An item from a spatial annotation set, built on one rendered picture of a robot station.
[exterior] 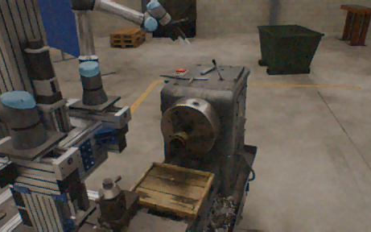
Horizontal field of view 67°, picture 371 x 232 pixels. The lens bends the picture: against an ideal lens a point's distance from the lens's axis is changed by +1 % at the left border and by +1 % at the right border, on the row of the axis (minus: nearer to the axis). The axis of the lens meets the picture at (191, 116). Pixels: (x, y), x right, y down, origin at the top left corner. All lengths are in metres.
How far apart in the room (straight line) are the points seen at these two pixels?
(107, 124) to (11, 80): 0.54
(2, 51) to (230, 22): 10.24
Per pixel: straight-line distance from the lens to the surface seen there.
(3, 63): 1.58
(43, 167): 1.42
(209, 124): 1.43
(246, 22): 11.36
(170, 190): 1.42
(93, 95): 1.73
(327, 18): 11.75
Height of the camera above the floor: 1.81
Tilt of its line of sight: 26 degrees down
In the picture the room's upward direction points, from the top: 2 degrees counter-clockwise
